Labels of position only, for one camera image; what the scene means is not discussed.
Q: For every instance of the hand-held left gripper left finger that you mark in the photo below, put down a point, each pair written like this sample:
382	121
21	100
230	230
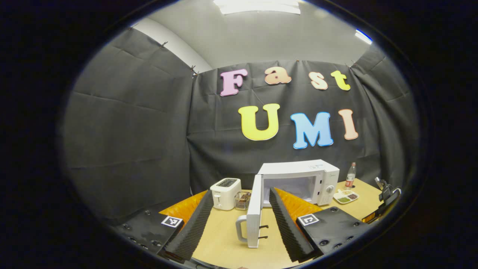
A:
194	228

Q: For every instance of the white microwave oven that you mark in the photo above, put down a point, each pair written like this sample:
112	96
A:
298	168

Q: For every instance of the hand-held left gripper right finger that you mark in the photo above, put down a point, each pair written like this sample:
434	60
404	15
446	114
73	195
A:
287	228

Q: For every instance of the small ceiling light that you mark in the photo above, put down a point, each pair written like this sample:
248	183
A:
363	36

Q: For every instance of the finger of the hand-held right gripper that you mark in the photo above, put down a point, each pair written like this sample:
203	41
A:
369	217

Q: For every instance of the black backdrop cloth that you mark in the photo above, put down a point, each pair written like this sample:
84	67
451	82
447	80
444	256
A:
130	130

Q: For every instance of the large ceiling light panel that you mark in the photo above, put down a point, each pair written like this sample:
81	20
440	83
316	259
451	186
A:
257	5

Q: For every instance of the clear plastic bottle red label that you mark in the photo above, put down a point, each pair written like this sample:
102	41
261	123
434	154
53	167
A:
350	177

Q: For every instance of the white toaster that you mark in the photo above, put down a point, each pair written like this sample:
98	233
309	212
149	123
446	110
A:
224	196

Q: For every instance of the white divided dish of beans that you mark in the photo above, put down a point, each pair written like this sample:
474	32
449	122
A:
345	197

